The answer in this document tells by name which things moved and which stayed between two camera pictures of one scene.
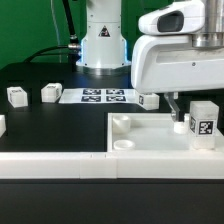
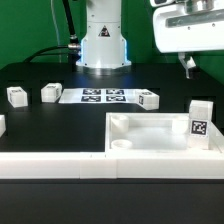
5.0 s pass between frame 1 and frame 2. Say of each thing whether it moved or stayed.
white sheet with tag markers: stayed
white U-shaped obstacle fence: stayed
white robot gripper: moved
